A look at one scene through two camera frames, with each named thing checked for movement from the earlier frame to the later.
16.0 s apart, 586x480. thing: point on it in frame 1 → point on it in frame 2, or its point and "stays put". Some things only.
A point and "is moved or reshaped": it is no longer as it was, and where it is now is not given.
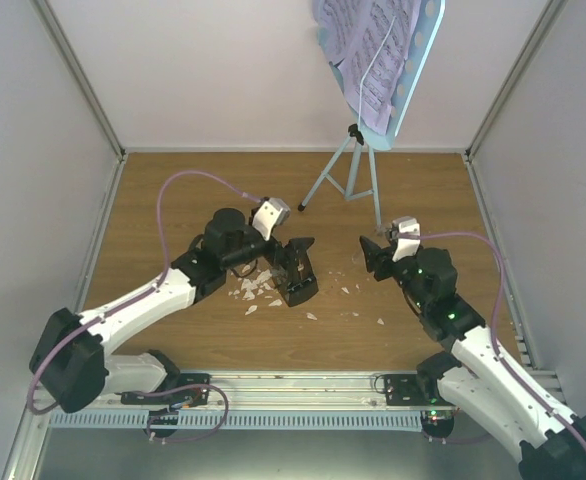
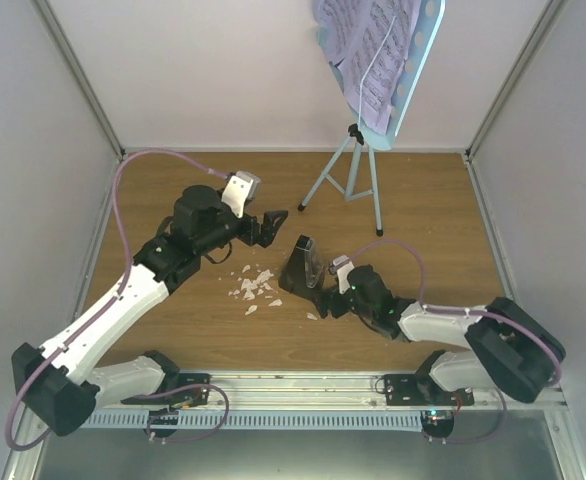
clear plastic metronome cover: [280, 274] is moved or reshaped
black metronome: [294, 272] is moved or reshaped
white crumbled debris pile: [259, 283] stays put
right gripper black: [377, 258] → [323, 306]
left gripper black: [290, 258] → [267, 233]
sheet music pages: [370, 40] stays put
